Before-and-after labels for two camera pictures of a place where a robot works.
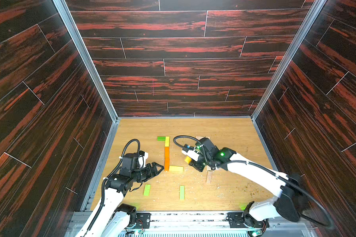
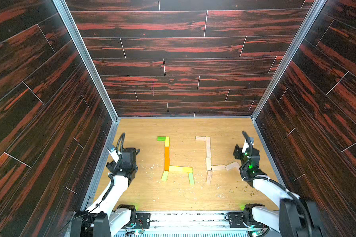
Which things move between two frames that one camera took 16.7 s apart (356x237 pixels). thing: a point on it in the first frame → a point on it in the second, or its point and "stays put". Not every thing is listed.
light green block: x=147 y=190 → x=165 y=176
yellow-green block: x=167 y=141 stays put
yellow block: x=176 y=168 stays put
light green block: x=182 y=192 → x=191 y=178
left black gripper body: x=141 y=174 → x=112 y=166
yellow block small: x=188 y=159 → x=185 y=170
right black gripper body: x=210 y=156 → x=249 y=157
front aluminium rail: x=211 y=224 stays put
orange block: x=166 y=165 stays put
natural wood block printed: x=200 y=138 stays put
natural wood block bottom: x=208 y=178 stays put
